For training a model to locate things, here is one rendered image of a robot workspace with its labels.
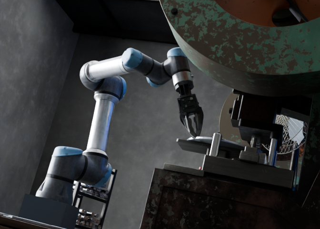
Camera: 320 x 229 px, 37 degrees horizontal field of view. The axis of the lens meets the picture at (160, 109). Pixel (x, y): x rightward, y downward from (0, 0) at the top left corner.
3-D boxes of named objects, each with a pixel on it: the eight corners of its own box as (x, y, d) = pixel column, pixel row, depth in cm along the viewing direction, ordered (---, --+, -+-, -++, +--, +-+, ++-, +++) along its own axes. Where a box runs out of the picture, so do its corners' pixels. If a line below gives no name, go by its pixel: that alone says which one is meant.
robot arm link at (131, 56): (73, 58, 220) (136, 40, 182) (92, 68, 227) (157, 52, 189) (65, 82, 217) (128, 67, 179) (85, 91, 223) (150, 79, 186)
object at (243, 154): (239, 158, 158) (245, 128, 161) (242, 169, 173) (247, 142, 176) (257, 162, 156) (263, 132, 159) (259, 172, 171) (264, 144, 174)
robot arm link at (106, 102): (66, 182, 206) (90, 70, 227) (95, 191, 215) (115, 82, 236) (82, 179, 197) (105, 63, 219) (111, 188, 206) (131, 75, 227)
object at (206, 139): (172, 141, 191) (172, 139, 191) (225, 162, 205) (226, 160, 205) (218, 136, 167) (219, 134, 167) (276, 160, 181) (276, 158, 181)
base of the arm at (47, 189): (29, 194, 190) (37, 170, 193) (43, 199, 204) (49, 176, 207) (65, 203, 188) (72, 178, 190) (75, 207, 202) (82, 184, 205)
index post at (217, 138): (208, 156, 167) (214, 130, 169) (209, 158, 169) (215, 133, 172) (216, 158, 166) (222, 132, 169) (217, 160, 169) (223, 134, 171)
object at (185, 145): (168, 171, 181) (176, 136, 185) (175, 178, 194) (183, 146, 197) (234, 184, 174) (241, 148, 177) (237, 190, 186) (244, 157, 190)
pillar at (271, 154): (266, 164, 171) (273, 127, 175) (266, 166, 173) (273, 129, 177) (273, 166, 170) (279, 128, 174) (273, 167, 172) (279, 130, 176)
